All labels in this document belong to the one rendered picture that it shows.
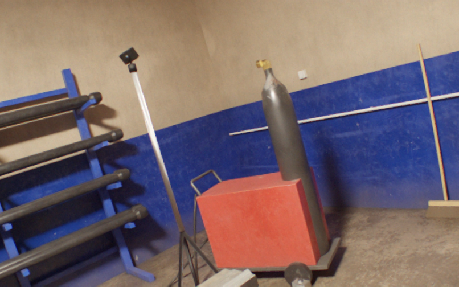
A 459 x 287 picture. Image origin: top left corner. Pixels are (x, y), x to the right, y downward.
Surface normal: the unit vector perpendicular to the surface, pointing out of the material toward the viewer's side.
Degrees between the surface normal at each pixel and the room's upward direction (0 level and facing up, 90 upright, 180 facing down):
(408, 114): 90
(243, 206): 90
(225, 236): 90
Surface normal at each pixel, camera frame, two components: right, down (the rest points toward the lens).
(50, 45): 0.63, -0.09
